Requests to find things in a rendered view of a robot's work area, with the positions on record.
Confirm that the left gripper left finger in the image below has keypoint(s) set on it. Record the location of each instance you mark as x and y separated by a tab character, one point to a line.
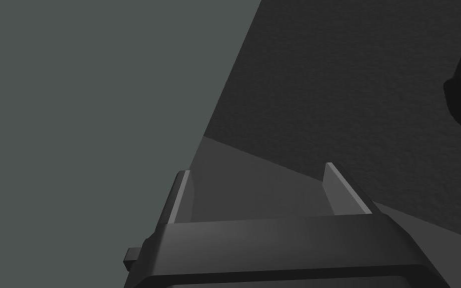
179	200

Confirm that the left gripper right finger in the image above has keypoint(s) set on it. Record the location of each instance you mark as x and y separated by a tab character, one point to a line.
344	200

